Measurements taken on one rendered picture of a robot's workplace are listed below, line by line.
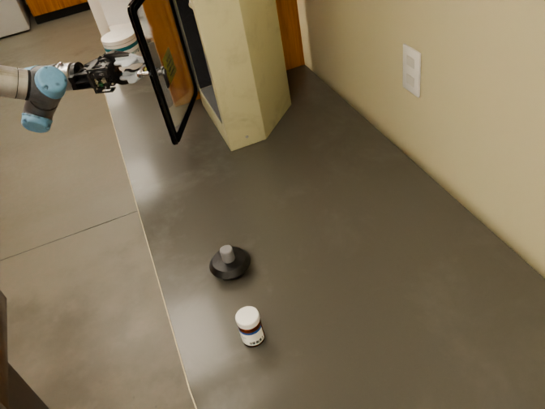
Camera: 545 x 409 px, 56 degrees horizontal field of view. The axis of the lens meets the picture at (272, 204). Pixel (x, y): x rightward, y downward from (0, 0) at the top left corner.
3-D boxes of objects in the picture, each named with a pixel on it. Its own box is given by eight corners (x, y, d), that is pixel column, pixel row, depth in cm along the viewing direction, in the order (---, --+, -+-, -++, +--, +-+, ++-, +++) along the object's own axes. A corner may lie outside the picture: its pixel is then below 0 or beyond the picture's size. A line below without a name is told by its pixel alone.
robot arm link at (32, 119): (23, 112, 131) (32, 75, 135) (17, 130, 140) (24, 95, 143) (56, 121, 135) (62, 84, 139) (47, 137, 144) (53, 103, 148)
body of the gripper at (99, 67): (116, 92, 139) (75, 96, 141) (126, 77, 145) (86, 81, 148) (105, 66, 134) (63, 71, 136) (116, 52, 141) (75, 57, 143)
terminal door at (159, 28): (198, 93, 168) (162, -35, 143) (176, 147, 146) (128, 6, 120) (195, 93, 169) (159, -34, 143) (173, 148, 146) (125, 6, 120)
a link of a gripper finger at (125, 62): (144, 70, 136) (113, 75, 138) (150, 60, 140) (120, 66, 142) (139, 59, 134) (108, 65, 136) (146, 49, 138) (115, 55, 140)
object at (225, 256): (245, 248, 118) (238, 228, 113) (258, 276, 111) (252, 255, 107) (207, 264, 116) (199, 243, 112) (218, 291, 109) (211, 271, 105)
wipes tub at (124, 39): (143, 60, 209) (131, 23, 200) (149, 71, 199) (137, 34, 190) (112, 69, 207) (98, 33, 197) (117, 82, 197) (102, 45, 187)
